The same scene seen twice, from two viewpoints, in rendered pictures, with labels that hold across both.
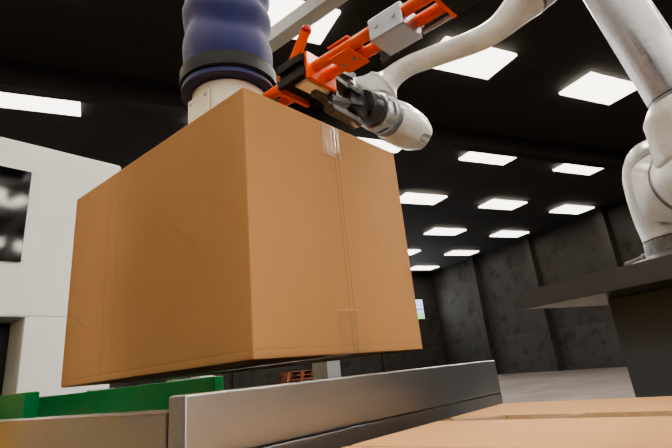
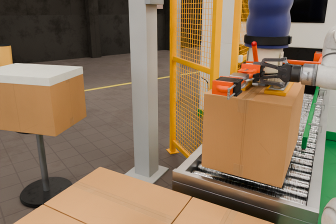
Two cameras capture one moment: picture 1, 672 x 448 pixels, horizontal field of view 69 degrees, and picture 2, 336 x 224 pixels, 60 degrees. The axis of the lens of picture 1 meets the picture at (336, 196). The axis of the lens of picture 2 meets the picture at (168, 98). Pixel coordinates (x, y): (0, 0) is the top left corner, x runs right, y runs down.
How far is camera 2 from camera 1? 145 cm
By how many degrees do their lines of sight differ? 86
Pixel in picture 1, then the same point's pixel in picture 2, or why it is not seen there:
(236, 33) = (253, 26)
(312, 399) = (202, 183)
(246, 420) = (184, 179)
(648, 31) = not seen: outside the picture
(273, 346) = (207, 165)
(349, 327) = (238, 169)
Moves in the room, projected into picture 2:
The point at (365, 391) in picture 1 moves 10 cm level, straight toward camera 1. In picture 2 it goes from (221, 188) to (201, 190)
